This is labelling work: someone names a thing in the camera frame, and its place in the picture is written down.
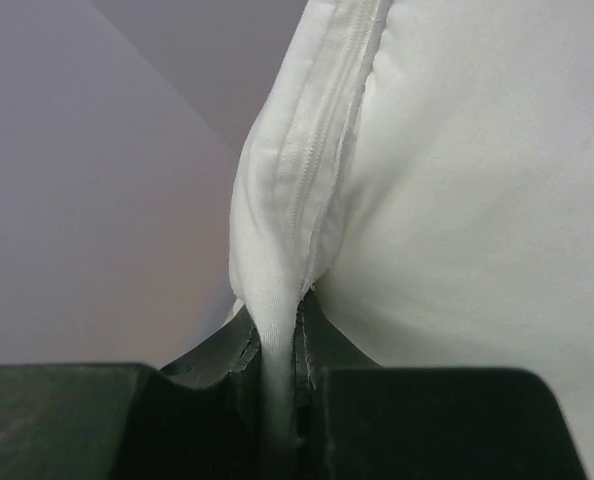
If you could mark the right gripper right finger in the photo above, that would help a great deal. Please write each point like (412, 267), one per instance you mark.
(359, 420)

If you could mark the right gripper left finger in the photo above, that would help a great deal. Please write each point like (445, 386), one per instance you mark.
(195, 418)

